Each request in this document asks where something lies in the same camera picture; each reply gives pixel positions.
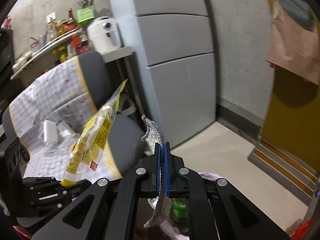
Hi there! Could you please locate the clear plastic tray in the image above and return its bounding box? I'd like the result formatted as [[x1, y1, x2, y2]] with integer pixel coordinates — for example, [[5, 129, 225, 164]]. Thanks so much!
[[44, 133, 80, 156]]

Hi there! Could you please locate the brown hanging apron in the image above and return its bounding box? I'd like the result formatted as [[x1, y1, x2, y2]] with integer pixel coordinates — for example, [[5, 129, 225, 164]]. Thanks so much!
[[266, 0, 319, 85]]

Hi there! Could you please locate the grey silver foil wrapper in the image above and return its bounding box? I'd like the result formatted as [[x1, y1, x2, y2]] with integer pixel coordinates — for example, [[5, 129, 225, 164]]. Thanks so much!
[[141, 115, 172, 229]]

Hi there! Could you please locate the black range hood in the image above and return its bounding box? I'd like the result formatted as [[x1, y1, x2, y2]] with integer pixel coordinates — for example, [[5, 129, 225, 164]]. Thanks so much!
[[0, 28, 15, 72]]

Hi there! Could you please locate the pink trash bag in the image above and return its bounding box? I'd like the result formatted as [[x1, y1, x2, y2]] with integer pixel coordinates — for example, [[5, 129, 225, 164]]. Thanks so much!
[[164, 167, 219, 239]]

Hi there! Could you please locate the grey office chair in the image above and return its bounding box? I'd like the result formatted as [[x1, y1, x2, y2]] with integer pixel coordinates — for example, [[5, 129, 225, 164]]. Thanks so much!
[[1, 50, 151, 181]]

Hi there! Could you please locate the green plastic bottle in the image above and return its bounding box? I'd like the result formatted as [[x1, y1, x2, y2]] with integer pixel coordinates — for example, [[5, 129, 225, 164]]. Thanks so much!
[[171, 198, 188, 227]]

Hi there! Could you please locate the white rectangular box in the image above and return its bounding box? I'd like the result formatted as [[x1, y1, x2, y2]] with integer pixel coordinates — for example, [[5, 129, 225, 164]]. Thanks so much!
[[43, 120, 58, 144]]

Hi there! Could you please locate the yellow snack wrapper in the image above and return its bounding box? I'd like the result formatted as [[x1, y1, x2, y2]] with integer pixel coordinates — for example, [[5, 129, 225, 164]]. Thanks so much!
[[60, 80, 127, 187]]

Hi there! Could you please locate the curved metal kitchen shelf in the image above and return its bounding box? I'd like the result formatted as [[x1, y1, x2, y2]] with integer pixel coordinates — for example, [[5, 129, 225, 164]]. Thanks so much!
[[10, 28, 82, 80]]

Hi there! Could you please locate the green plastic basket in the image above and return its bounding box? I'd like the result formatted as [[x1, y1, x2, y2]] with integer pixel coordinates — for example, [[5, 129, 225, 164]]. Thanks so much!
[[76, 5, 95, 25]]

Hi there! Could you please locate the white refrigerator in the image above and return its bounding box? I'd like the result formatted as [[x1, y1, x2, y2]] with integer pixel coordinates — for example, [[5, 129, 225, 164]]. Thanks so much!
[[110, 0, 216, 146]]

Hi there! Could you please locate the dark soy sauce bottle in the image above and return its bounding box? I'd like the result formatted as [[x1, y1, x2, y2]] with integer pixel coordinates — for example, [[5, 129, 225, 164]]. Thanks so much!
[[72, 31, 91, 55]]

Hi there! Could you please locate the blue checkered dotted cloth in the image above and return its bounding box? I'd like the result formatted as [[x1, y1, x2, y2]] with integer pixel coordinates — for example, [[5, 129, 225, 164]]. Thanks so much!
[[8, 56, 123, 182]]

